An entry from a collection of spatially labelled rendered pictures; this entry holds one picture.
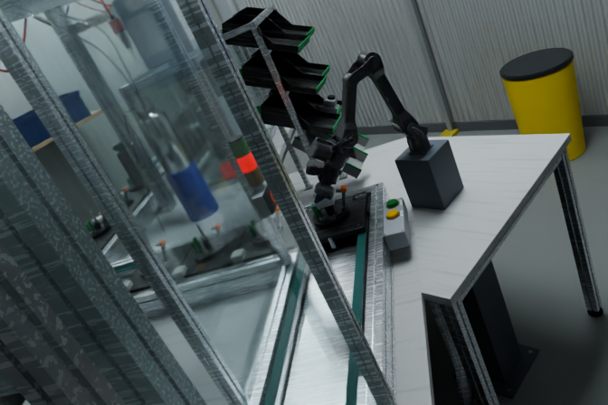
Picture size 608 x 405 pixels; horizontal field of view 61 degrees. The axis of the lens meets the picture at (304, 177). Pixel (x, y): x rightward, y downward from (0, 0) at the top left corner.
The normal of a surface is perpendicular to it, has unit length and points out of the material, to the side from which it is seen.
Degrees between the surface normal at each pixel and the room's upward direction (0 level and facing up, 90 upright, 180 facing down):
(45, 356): 90
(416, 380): 0
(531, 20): 90
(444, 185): 90
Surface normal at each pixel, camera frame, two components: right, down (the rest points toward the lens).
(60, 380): 0.91, -0.29
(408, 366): -0.39, -0.84
